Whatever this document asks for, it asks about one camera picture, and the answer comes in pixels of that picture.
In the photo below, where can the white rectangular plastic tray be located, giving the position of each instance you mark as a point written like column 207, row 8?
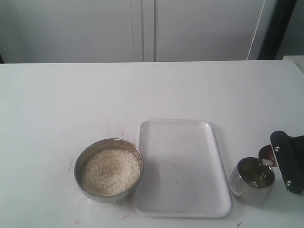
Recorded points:
column 183, row 174

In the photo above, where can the large steel rice bowl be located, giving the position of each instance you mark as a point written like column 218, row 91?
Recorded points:
column 102, row 145

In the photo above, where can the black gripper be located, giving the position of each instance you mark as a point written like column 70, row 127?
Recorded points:
column 289, row 156

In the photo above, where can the brown wooden spoon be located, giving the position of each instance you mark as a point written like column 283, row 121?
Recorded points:
column 267, row 157

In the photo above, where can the small metal cup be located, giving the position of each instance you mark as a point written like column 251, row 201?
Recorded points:
column 251, row 181

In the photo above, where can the white cabinet doors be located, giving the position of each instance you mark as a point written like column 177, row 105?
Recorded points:
column 68, row 31

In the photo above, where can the dark vertical post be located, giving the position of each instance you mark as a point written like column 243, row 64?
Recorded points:
column 276, row 29

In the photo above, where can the white uncooked rice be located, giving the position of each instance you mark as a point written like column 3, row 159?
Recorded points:
column 110, row 173

